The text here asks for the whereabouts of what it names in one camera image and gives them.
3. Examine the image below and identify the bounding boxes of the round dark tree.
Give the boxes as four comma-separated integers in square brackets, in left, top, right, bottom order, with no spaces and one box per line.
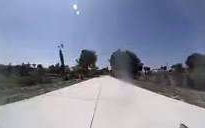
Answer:
[74,49,99,80]

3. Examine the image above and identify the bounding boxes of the broad dark tree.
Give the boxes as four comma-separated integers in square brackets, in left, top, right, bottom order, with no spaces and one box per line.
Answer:
[109,49,144,80]

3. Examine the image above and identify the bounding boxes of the slender tall tree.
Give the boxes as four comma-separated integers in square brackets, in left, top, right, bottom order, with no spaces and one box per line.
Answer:
[57,43,67,77]

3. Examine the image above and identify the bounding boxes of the pale concrete road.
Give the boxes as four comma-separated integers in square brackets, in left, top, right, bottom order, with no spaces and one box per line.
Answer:
[0,75,205,128]

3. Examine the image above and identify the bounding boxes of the row of low bushes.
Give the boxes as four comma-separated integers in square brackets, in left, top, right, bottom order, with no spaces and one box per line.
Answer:
[0,61,74,83]

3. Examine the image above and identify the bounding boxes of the rough grassy ground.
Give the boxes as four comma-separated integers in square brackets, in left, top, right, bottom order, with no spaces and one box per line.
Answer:
[0,72,101,108]

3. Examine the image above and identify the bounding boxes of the rough ground verge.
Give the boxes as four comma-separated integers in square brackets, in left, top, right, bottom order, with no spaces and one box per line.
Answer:
[133,73,205,112]

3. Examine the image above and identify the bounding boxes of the clump of trees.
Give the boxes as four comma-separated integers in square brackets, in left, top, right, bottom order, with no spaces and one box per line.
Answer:
[169,50,205,91]

